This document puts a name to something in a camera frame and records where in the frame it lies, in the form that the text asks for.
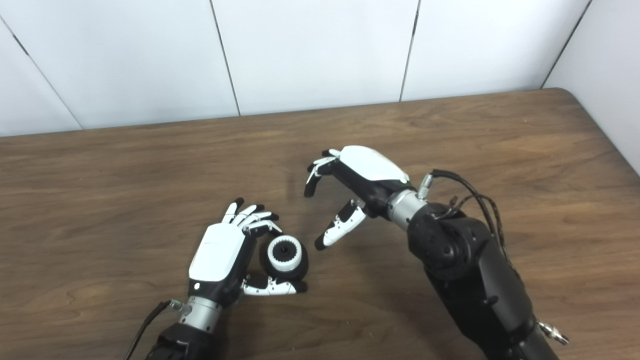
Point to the round black part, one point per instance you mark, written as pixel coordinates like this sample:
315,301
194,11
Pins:
299,274

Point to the white and black left hand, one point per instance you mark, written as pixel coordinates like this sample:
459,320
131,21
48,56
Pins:
217,252

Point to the white and black right hand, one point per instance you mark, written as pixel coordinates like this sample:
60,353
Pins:
372,167

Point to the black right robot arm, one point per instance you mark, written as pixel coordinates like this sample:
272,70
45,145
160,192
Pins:
475,280

